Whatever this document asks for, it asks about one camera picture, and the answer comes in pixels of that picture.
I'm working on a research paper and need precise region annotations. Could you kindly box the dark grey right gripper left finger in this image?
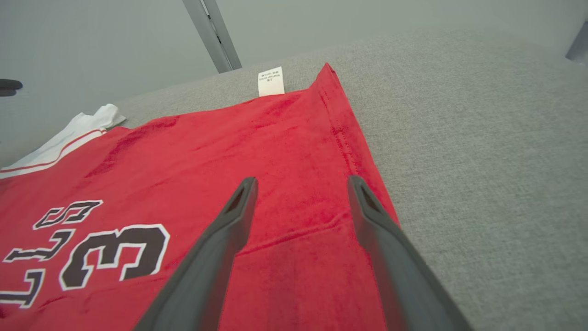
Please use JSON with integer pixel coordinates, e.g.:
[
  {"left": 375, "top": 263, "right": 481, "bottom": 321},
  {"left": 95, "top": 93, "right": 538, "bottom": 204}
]
[{"left": 133, "top": 177, "right": 259, "bottom": 331}]

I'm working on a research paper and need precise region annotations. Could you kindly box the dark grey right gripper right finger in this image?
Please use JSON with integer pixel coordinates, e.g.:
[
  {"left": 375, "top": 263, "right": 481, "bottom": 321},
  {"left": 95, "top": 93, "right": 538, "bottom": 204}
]
[{"left": 347, "top": 175, "right": 474, "bottom": 331}]

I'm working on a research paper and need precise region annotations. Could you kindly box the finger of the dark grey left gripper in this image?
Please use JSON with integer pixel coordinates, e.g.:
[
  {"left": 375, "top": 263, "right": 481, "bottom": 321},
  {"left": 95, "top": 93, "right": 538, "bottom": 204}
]
[{"left": 0, "top": 79, "right": 23, "bottom": 97}]

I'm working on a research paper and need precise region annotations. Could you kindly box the red basketball jersey white trim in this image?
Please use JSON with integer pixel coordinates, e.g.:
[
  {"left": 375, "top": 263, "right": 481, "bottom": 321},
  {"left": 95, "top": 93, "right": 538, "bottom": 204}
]
[{"left": 0, "top": 63, "right": 400, "bottom": 331}]

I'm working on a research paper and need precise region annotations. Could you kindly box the wide grey double metal pole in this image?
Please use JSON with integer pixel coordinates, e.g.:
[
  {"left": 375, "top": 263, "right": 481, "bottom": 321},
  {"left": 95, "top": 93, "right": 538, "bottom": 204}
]
[{"left": 182, "top": 0, "right": 243, "bottom": 74}]

